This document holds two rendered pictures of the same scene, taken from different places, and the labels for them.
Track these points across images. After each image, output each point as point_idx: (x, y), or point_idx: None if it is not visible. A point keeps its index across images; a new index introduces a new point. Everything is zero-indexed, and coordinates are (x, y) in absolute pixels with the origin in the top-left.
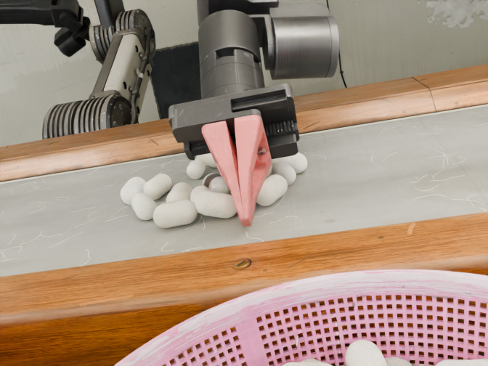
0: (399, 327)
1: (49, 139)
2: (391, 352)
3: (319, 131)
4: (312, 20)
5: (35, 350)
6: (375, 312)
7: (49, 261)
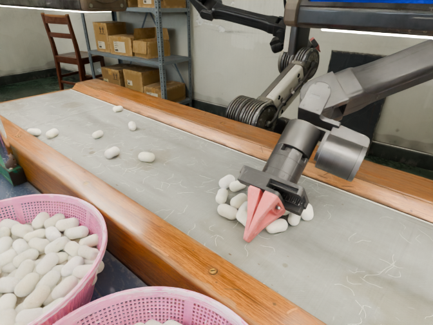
0: None
1: (223, 118)
2: None
3: (348, 193)
4: (350, 148)
5: (135, 248)
6: None
7: (171, 201)
